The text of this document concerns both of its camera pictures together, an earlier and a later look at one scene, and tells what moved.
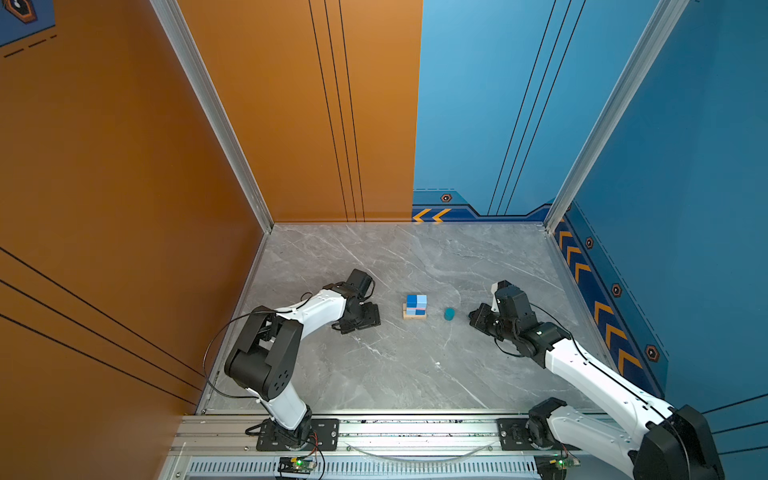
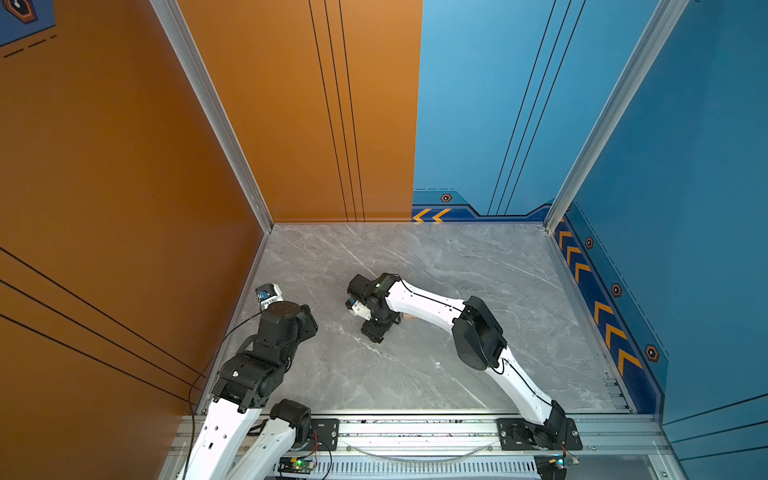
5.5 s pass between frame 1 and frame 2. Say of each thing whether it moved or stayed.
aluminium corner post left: stayed
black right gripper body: moved
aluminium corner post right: stayed
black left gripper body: moved
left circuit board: stayed
